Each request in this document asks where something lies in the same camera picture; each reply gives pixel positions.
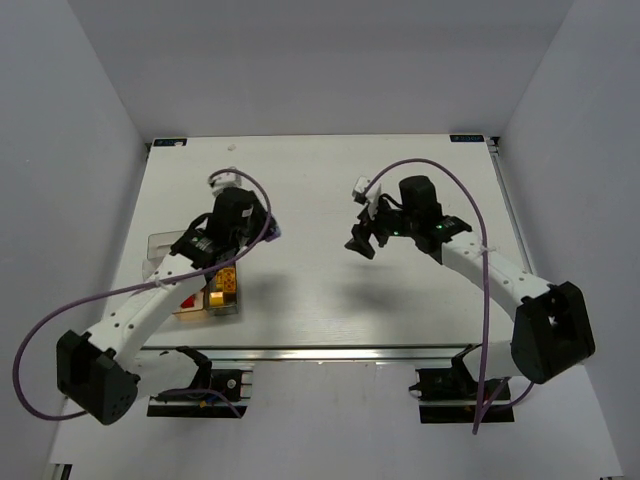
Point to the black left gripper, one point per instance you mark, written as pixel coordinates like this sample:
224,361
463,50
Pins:
255,220

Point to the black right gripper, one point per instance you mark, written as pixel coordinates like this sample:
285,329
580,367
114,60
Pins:
373,228

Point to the purple round lego piece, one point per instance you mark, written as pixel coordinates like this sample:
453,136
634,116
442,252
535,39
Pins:
272,233

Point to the yellow two-by-three lego brick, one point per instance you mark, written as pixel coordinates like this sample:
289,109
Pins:
226,281

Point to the red two-by-two lego brick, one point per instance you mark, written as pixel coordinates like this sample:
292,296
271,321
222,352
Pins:
188,303

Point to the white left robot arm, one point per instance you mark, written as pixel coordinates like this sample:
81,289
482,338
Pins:
103,370

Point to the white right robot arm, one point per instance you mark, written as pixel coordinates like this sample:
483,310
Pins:
551,327

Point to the dark grey clear container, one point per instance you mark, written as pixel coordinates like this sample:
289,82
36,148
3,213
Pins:
231,300

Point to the clear smoky long container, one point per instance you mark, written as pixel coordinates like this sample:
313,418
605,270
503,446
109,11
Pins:
159,244

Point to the right blue table label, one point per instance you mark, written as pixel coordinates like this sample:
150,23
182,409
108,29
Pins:
466,138

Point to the blue table label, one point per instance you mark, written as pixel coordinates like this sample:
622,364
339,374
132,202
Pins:
466,138
169,142

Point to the amber clear container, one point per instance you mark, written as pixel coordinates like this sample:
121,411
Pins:
193,308

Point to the left blue table label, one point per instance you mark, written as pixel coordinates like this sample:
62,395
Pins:
169,142

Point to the aluminium table front rail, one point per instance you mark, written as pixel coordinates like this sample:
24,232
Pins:
408,354

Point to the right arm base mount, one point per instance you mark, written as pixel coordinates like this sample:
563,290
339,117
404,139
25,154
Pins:
448,395

